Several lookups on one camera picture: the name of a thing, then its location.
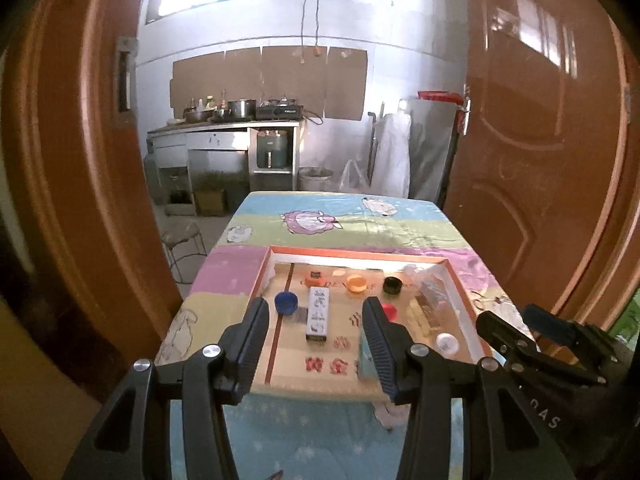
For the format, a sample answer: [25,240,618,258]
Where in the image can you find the grey air fryer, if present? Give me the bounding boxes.
[256,130,291,168]

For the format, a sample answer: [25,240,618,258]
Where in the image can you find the shallow cardboard box tray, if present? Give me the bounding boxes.
[248,245,493,403]

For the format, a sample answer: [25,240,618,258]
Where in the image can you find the wooden door with latch plate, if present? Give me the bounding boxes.
[0,0,183,411]

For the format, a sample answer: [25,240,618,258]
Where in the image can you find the wooden door frame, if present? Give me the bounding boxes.
[550,15,640,331]

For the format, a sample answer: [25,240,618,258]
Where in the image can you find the wooden planter with plants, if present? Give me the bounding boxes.
[194,172,226,217]

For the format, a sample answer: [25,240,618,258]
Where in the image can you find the white plastic bag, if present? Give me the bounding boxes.
[340,159,371,192]

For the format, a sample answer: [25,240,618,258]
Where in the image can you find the printed sheep blanket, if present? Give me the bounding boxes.
[155,191,538,480]

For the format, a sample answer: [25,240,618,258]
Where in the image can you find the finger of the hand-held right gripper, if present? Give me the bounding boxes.
[522,304,628,378]
[476,311,606,386]

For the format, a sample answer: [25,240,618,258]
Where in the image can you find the plastic covered board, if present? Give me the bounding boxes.
[410,100,458,201]

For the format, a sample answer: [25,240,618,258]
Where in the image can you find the round metal stool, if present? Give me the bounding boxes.
[161,221,208,283]

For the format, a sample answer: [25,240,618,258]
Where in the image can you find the wooden door with handle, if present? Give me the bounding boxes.
[442,0,633,321]

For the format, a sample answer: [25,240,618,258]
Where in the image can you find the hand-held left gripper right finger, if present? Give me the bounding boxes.
[361,296,576,480]

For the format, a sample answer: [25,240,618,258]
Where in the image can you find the gold lighter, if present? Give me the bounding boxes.
[407,295,436,336]

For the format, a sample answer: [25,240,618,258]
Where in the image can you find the steel kitchen counter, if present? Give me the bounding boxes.
[147,119,306,191]

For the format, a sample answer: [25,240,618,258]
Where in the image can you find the green patterned object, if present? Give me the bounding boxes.
[612,290,640,341]

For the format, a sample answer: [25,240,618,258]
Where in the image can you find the teal lighter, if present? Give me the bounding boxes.
[356,327,383,381]

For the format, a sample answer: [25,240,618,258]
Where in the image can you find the cardboard sheets on wall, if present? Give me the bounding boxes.
[170,46,368,121]

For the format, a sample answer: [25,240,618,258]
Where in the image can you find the white wrapped panel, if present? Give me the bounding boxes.
[375,102,413,196]

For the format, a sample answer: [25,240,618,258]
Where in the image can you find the white printed lighter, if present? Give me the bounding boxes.
[305,287,333,343]

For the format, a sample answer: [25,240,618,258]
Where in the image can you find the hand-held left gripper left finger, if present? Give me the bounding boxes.
[62,297,271,480]

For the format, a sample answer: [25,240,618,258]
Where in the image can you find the blue bottle cap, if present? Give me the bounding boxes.
[274,291,299,316]

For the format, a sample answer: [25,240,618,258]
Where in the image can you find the black gas stove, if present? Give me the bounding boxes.
[256,101,305,121]

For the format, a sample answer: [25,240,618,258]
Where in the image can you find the metal door handle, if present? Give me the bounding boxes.
[457,85,472,136]

